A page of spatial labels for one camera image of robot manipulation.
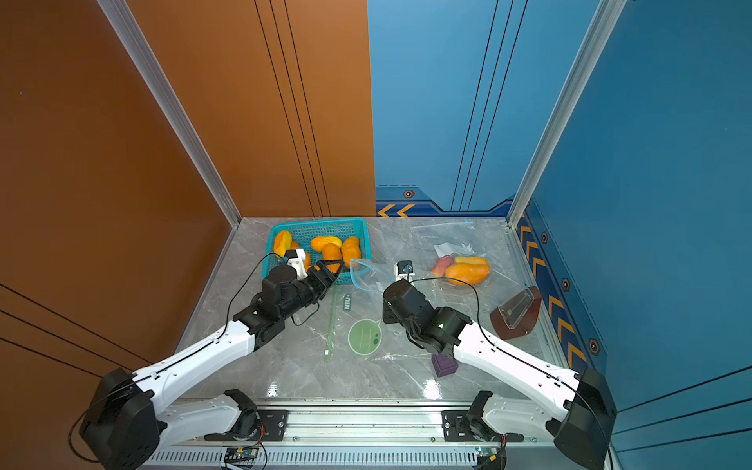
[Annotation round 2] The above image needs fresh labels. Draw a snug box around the dark red box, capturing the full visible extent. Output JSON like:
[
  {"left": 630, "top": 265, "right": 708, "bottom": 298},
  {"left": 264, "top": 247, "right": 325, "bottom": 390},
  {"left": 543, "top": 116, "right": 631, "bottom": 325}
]
[{"left": 490, "top": 287, "right": 542, "bottom": 341}]

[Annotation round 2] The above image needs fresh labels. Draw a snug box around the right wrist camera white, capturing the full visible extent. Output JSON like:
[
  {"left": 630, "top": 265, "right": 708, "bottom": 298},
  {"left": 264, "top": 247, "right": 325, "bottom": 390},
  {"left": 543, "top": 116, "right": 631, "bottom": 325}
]
[{"left": 394, "top": 260, "right": 414, "bottom": 282}]

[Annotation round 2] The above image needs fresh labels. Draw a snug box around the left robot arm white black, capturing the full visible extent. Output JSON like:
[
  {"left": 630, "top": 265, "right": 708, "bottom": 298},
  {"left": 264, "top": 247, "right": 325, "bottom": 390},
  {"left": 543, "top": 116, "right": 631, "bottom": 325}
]
[{"left": 76, "top": 260, "right": 345, "bottom": 469}]

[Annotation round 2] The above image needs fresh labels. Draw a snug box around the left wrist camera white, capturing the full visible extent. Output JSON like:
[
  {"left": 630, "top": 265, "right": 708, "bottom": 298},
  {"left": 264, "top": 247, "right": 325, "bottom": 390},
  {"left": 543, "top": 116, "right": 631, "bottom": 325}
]
[{"left": 285, "top": 248, "right": 309, "bottom": 280}]

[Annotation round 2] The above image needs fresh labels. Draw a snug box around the large orange mango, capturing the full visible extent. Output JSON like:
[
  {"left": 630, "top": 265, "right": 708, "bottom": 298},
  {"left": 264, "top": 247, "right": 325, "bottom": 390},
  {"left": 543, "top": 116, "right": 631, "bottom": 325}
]
[{"left": 445, "top": 257, "right": 492, "bottom": 286}]

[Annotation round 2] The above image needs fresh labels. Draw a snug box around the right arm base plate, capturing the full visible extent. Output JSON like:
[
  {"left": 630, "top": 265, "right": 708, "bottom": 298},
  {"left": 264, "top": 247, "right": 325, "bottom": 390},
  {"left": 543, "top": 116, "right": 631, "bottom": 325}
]
[{"left": 441, "top": 410, "right": 525, "bottom": 444}]

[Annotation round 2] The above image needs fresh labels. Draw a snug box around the red pink mango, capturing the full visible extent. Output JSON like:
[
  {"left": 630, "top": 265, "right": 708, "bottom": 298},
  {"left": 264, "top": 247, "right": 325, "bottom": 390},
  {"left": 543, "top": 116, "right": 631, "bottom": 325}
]
[{"left": 431, "top": 256, "right": 454, "bottom": 277}]

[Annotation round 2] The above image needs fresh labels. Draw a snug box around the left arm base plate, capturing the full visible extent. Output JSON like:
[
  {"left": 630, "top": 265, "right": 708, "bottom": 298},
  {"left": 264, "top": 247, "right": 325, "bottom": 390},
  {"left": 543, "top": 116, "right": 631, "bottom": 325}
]
[{"left": 204, "top": 409, "right": 289, "bottom": 444}]

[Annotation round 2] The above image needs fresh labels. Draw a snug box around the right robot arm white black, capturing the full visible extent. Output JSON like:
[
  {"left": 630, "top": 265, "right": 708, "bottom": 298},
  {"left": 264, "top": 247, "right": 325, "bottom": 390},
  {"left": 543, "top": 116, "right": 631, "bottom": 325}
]
[{"left": 383, "top": 279, "right": 617, "bottom": 469}]

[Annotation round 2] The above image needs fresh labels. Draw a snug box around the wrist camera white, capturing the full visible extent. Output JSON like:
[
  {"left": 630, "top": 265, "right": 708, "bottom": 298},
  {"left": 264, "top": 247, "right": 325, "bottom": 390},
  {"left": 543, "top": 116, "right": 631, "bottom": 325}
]
[
  {"left": 394, "top": 260, "right": 414, "bottom": 282},
  {"left": 285, "top": 248, "right": 309, "bottom": 280}
]

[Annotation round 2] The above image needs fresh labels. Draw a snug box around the clear bags stack green print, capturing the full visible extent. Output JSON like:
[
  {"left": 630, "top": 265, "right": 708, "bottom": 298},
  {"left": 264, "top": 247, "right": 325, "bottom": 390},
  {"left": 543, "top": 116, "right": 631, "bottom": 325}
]
[{"left": 323, "top": 285, "right": 429, "bottom": 363}]

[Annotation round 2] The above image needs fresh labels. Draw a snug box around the yellow mango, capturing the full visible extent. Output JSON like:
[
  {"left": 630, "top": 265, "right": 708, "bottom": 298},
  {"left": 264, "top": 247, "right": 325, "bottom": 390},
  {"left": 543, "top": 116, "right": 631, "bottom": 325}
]
[{"left": 272, "top": 230, "right": 293, "bottom": 258}]

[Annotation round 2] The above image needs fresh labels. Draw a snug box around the purple cube box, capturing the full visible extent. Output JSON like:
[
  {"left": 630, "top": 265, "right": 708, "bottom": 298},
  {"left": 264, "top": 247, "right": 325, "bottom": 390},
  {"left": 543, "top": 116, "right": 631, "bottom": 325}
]
[{"left": 431, "top": 354, "right": 459, "bottom": 378}]

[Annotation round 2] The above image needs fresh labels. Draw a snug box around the aluminium rail front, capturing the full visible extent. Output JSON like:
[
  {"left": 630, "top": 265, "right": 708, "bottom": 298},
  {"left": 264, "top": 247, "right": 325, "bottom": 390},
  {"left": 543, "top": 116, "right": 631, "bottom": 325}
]
[{"left": 151, "top": 394, "right": 553, "bottom": 458}]

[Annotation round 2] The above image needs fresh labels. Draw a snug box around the clear zip-top bag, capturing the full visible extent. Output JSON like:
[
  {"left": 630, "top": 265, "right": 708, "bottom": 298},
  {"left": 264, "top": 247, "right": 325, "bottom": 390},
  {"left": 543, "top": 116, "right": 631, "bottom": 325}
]
[
  {"left": 350, "top": 258, "right": 397, "bottom": 294},
  {"left": 409, "top": 219, "right": 516, "bottom": 285}
]

